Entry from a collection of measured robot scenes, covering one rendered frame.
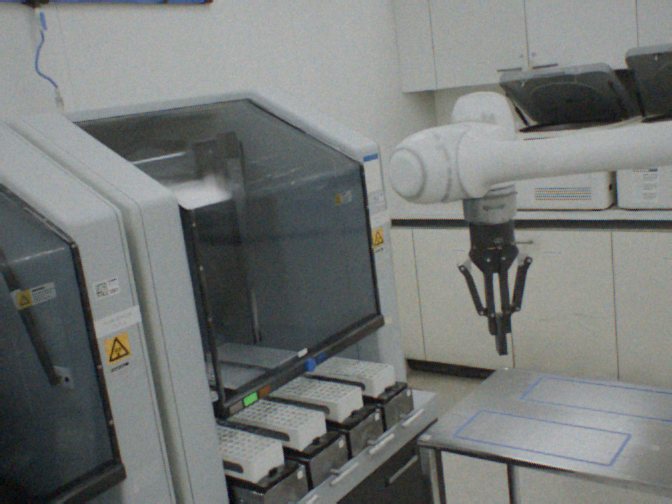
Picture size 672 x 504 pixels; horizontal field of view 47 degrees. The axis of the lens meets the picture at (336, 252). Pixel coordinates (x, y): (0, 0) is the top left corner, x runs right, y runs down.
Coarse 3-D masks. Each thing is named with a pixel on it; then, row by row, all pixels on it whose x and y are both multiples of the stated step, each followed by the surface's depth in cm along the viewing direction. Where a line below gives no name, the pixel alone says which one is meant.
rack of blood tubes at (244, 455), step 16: (224, 432) 176; (240, 432) 175; (224, 448) 168; (240, 448) 168; (256, 448) 168; (272, 448) 166; (224, 464) 174; (240, 464) 163; (256, 464) 162; (272, 464) 166; (256, 480) 162
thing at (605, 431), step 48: (480, 384) 196; (528, 384) 192; (576, 384) 189; (624, 384) 185; (432, 432) 173; (480, 432) 170; (528, 432) 168; (576, 432) 165; (624, 432) 162; (432, 480) 172; (624, 480) 145
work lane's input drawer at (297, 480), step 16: (288, 464) 168; (240, 480) 164; (272, 480) 162; (288, 480) 165; (304, 480) 169; (240, 496) 163; (256, 496) 160; (272, 496) 161; (288, 496) 165; (304, 496) 169
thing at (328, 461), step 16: (336, 432) 180; (288, 448) 175; (320, 448) 174; (336, 448) 178; (304, 464) 172; (320, 464) 174; (336, 464) 178; (352, 464) 177; (320, 480) 174; (336, 480) 171
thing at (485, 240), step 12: (480, 228) 128; (492, 228) 127; (504, 228) 128; (480, 240) 129; (492, 240) 128; (504, 240) 128; (480, 252) 131; (492, 252) 131; (504, 252) 131; (516, 252) 131; (480, 264) 131; (492, 264) 131
